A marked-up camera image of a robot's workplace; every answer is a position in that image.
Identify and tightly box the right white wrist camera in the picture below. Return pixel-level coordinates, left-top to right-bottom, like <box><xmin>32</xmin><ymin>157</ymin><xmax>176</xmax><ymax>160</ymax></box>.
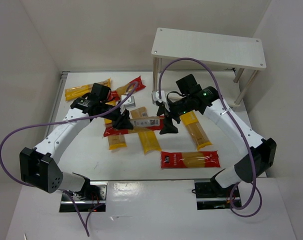
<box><xmin>151</xmin><ymin>90</ymin><xmax>168</xmax><ymax>106</ymax></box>

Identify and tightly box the red spaghetti bag front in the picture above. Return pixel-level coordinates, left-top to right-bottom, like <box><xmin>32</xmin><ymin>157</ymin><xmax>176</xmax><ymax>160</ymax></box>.
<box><xmin>160</xmin><ymin>151</ymin><xmax>221</xmax><ymax>169</ymax></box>

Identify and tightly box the yellow spaghetti bag top left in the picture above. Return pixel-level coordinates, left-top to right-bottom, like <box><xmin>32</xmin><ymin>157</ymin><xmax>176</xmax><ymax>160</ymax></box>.
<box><xmin>64</xmin><ymin>78</ymin><xmax>112</xmax><ymax>102</ymax></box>

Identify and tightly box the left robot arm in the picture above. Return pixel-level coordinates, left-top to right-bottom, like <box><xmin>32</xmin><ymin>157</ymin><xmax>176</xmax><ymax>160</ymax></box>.
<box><xmin>19</xmin><ymin>83</ymin><xmax>133</xmax><ymax>196</ymax></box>

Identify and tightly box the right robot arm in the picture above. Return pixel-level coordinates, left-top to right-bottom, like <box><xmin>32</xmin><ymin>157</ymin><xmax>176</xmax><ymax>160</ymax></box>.
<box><xmin>152</xmin><ymin>74</ymin><xmax>277</xmax><ymax>189</ymax></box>

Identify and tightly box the red spaghetti bag top centre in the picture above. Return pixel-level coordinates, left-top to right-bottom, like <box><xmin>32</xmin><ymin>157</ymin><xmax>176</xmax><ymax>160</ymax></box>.
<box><xmin>108</xmin><ymin>76</ymin><xmax>146</xmax><ymax>101</ymax></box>

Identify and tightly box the red spaghetti bag with label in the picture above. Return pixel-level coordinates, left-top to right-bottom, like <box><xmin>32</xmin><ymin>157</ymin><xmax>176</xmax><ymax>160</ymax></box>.
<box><xmin>103</xmin><ymin>116</ymin><xmax>164</xmax><ymax>137</ymax></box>

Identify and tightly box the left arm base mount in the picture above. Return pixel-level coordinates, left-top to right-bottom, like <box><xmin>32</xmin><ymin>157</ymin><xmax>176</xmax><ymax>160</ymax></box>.
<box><xmin>59</xmin><ymin>181</ymin><xmax>108</xmax><ymax>213</ymax></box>

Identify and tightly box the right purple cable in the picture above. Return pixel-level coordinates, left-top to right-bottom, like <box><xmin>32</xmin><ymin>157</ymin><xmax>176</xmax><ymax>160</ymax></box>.
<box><xmin>158</xmin><ymin>57</ymin><xmax>264</xmax><ymax>218</ymax></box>

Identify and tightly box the aluminium table edge rail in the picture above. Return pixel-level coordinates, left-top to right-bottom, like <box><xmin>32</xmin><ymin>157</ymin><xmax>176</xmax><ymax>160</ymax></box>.
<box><xmin>45</xmin><ymin>71</ymin><xmax>70</xmax><ymax>131</ymax></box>

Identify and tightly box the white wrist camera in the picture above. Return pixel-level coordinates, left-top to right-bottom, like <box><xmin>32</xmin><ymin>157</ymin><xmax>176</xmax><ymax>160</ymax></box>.
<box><xmin>120</xmin><ymin>95</ymin><xmax>136</xmax><ymax>112</ymax></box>
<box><xmin>151</xmin><ymin>90</ymin><xmax>168</xmax><ymax>106</ymax></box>

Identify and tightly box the yellow spaghetti bag right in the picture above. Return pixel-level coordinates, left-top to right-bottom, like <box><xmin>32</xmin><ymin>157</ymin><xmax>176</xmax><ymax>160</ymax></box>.
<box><xmin>180</xmin><ymin>111</ymin><xmax>212</xmax><ymax>151</ymax></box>

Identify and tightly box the yellow spaghetti bag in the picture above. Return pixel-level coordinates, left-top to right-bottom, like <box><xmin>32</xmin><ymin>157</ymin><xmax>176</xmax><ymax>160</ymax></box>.
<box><xmin>64</xmin><ymin>78</ymin><xmax>112</xmax><ymax>102</ymax></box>
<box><xmin>180</xmin><ymin>111</ymin><xmax>212</xmax><ymax>151</ymax></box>
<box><xmin>104</xmin><ymin>100</ymin><xmax>127</xmax><ymax>150</ymax></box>
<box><xmin>129</xmin><ymin>106</ymin><xmax>161</xmax><ymax>156</ymax></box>

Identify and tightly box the yellow spaghetti bag centre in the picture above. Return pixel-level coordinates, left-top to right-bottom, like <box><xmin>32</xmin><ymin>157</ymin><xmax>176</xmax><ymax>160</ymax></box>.
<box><xmin>129</xmin><ymin>106</ymin><xmax>161</xmax><ymax>156</ymax></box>

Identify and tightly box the white two-tier shelf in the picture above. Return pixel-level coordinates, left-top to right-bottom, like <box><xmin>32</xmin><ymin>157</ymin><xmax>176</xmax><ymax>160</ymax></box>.
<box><xmin>151</xmin><ymin>27</ymin><xmax>266</xmax><ymax>108</ymax></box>

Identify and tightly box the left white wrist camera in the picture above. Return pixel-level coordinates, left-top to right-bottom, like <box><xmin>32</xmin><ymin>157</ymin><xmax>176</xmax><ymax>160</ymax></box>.
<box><xmin>120</xmin><ymin>95</ymin><xmax>136</xmax><ymax>112</ymax></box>

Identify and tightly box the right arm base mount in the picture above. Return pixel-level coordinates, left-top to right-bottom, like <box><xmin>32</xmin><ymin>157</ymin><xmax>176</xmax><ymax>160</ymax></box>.
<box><xmin>191</xmin><ymin>181</ymin><xmax>234</xmax><ymax>211</ymax></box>

